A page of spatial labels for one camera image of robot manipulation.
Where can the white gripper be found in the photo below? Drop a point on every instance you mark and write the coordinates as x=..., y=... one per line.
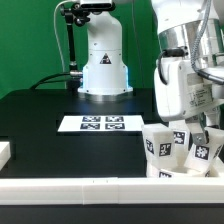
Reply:
x=185, y=96

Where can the white round stool seat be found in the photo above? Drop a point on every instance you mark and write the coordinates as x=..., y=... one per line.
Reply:
x=177, y=172

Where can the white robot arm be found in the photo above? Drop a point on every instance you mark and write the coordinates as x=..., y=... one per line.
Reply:
x=186, y=29

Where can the white marker sheet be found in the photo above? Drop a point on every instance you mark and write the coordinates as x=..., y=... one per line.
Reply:
x=101, y=123

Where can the white block at left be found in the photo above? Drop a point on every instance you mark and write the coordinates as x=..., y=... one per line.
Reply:
x=5, y=153

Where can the white right rail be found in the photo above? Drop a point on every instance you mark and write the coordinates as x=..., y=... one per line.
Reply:
x=218, y=168

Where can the white rail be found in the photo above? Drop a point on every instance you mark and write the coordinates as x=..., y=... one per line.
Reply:
x=84, y=191
x=218, y=168

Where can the white front rail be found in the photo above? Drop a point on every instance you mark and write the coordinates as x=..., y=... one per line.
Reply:
x=84, y=191

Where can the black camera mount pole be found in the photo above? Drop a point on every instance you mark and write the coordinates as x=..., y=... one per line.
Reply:
x=74, y=15

